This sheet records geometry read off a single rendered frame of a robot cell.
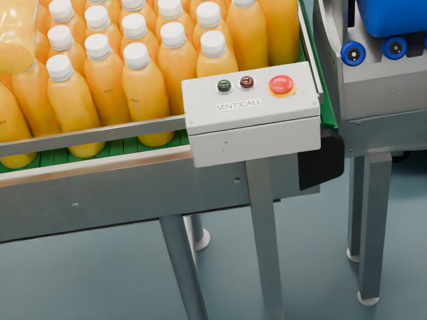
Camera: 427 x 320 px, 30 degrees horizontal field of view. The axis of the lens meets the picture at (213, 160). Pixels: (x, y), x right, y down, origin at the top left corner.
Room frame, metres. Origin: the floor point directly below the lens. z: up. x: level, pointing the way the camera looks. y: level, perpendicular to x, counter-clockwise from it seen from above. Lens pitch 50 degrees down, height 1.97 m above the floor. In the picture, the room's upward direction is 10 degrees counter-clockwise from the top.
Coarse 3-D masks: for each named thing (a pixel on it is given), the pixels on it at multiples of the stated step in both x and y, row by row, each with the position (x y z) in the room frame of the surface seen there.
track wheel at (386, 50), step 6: (390, 36) 1.02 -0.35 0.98; (396, 36) 1.02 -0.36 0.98; (384, 42) 1.02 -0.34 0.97; (390, 42) 1.02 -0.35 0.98; (396, 42) 1.01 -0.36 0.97; (402, 42) 1.01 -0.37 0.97; (384, 48) 1.01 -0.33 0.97; (390, 48) 1.01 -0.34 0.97; (396, 48) 1.01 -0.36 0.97; (402, 48) 1.01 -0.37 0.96; (384, 54) 1.01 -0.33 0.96; (390, 54) 1.00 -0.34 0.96; (396, 54) 1.00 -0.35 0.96; (402, 54) 1.00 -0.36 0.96
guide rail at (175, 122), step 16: (96, 128) 0.93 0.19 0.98; (112, 128) 0.93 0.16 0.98; (128, 128) 0.92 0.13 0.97; (144, 128) 0.92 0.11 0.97; (160, 128) 0.92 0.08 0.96; (176, 128) 0.92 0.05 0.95; (0, 144) 0.94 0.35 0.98; (16, 144) 0.93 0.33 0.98; (32, 144) 0.93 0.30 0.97; (48, 144) 0.93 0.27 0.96; (64, 144) 0.93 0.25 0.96; (80, 144) 0.93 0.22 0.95
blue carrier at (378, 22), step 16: (368, 0) 1.06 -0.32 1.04; (384, 0) 0.98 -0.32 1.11; (400, 0) 0.97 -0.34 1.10; (416, 0) 0.97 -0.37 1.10; (368, 16) 1.06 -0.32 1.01; (384, 16) 0.98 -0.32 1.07; (400, 16) 0.98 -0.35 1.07; (416, 16) 0.98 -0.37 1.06; (384, 32) 0.99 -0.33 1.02; (400, 32) 1.00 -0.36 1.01
